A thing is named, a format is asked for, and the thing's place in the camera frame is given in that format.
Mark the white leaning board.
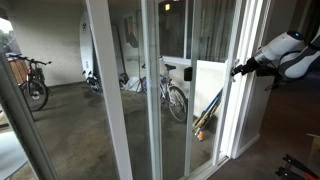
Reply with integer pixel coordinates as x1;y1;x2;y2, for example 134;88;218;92
111;23;127;78

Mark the blue white bicycle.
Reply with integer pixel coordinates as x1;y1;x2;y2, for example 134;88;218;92
141;55;189;124

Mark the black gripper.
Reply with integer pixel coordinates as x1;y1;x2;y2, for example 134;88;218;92
230;56;264;77

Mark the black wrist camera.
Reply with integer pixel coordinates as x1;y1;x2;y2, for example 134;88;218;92
256;64;280;78

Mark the black lockbox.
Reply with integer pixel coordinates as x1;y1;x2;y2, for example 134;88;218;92
183;66;194;82

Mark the patio wall window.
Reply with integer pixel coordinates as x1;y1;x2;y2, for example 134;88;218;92
158;0;238;64

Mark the white door handle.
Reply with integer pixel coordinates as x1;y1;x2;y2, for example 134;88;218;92
229;59;240;83

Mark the red black clamp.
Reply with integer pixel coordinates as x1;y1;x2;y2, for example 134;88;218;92
282;153;320;180

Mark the fixed side door jamb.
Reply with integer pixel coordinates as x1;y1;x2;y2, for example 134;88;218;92
0;49;59;180

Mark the latch side door jamb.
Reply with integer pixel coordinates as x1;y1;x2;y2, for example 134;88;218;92
219;0;273;160

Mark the yellow long pole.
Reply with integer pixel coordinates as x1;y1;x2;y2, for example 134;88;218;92
192;99;221;134

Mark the black dustpan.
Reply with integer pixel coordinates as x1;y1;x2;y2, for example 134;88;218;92
206;114;221;135

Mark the black camera cable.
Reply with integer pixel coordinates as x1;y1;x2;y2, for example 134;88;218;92
264;74;284;93

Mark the white cloth bundle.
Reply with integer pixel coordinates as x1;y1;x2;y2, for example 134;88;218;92
120;76;144;93

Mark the cardboard box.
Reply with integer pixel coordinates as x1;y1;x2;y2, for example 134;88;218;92
306;132;320;168

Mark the white screen door stile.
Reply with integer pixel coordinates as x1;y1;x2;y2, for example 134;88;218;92
183;0;204;178

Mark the black bicycle on left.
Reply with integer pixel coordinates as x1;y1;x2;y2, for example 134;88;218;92
5;52;53;113

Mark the blue long pole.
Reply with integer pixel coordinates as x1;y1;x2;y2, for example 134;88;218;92
201;88;224;123

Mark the dark hanging wall item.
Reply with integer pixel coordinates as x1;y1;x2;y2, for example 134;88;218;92
123;15;139;48

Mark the white surfboard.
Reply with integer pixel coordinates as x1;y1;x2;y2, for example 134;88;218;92
79;10;98;80

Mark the dark golf bag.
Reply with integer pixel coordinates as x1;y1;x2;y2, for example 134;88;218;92
83;69;129;95

